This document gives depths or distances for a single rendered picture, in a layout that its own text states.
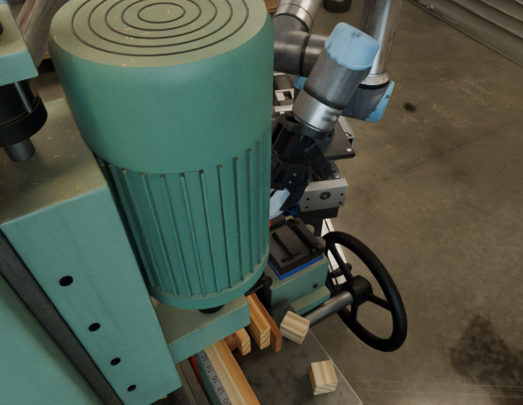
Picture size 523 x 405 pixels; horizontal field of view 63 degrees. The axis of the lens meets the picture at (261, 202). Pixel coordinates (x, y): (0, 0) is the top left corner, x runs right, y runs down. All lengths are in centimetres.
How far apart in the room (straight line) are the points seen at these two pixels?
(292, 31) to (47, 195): 56
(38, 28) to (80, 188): 75
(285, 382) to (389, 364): 108
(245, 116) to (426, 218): 203
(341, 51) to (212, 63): 38
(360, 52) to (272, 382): 55
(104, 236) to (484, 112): 298
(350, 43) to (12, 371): 55
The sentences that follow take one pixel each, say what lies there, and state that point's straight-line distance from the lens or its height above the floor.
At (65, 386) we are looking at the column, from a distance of 47.
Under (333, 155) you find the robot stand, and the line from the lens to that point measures 129.
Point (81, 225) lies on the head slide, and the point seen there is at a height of 139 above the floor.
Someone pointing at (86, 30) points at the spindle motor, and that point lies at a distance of 36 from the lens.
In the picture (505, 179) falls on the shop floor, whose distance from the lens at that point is 273.
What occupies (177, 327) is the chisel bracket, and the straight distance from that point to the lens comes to 66.
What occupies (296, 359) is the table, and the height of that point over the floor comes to 90.
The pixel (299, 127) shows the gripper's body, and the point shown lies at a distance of 68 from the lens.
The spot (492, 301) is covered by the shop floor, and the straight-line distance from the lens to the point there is 215.
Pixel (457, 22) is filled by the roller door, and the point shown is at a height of 5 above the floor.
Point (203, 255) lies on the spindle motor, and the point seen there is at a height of 130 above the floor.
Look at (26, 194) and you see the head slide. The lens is 36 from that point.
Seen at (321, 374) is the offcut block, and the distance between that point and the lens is 76.
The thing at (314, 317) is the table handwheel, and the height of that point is 82.
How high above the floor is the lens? 165
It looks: 47 degrees down
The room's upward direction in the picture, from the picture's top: straight up
